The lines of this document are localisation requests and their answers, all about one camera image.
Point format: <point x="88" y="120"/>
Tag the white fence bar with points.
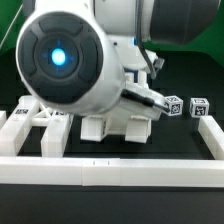
<point x="212" y="135"/>
<point x="112" y="172"/>
<point x="2" y="118"/>

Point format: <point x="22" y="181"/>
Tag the white right fence bar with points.
<point x="212" y="135"/>

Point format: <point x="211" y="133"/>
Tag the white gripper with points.
<point x="136" y="96"/>

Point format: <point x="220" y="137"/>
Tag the white left fence bar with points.
<point x="2" y="118"/>

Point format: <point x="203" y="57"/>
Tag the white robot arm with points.
<point x="67" y="60"/>

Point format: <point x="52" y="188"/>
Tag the white front fence bar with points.
<point x="112" y="172"/>

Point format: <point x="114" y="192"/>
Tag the white chair back frame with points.
<point x="30" y="113"/>

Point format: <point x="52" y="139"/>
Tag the white chair seat part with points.
<point x="118" y="119"/>

